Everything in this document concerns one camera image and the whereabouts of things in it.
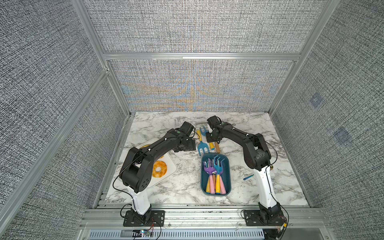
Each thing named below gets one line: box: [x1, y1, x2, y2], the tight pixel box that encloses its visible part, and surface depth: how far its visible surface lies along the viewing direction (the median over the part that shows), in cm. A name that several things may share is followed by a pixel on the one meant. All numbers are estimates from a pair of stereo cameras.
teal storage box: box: [200, 153, 232, 197], surface depth 88 cm
